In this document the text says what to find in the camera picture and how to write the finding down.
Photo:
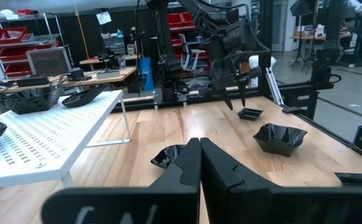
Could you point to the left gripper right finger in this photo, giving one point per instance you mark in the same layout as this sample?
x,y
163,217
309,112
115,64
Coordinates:
x,y
293,205

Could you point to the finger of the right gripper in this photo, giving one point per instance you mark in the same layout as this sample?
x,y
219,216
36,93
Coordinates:
x,y
242,90
226,96

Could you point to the white office chair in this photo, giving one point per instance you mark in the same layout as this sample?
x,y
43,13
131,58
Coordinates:
x,y
188,56

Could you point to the blue barrel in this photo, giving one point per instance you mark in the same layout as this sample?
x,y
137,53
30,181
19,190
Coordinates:
x,y
146,73

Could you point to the black power adapter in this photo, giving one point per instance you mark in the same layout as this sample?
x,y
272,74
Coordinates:
x,y
75,74

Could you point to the wooden workbench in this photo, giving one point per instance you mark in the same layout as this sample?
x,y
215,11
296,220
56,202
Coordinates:
x,y
128,71

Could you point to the wooden desk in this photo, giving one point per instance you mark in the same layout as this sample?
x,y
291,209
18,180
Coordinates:
x,y
308,37

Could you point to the yellow pole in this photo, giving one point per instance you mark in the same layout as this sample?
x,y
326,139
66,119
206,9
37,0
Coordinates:
x,y
81,29

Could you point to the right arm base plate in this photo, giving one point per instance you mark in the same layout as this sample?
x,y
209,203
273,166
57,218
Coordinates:
x,y
171,99

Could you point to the white perforated shelf rack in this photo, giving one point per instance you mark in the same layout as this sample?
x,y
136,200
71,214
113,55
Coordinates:
x,y
44,140

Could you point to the shelf unit with red bins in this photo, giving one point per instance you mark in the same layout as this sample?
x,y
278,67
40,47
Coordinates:
x,y
48,28

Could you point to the rack of red bins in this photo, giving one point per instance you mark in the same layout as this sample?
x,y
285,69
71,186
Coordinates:
x,y
181,20

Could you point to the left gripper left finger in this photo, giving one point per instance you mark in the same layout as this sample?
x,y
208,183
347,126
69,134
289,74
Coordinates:
x,y
122,205

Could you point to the black teardrop plate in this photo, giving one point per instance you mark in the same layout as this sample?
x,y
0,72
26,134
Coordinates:
x,y
81,99

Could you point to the red plastic bin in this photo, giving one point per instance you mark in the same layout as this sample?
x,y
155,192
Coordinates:
x,y
8,35

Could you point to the grey monitor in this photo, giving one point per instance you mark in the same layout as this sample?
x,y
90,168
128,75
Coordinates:
x,y
48,62

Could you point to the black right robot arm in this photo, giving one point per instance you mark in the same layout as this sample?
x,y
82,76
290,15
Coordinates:
x,y
168,46

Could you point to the black wavy square bowl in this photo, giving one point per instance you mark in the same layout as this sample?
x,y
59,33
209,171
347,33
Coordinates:
x,y
28,101
279,140

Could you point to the black small square plate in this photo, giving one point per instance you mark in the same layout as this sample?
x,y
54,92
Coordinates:
x,y
358,180
250,114

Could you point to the white bag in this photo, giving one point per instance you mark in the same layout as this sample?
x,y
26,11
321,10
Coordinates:
x,y
255,62

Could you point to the silver aluminium bars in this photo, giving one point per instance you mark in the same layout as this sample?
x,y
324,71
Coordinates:
x,y
274,87

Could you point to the black softbox on tripod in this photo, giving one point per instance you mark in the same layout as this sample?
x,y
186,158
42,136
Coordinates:
x,y
300,7

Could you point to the grey parts drawer cabinet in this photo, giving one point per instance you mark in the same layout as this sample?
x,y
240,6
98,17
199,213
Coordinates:
x,y
115,46

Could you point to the white paper sign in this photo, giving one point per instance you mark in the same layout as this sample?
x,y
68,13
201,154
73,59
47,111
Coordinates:
x,y
103,18

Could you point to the black flat box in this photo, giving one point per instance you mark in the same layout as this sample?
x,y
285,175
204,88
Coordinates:
x,y
33,81

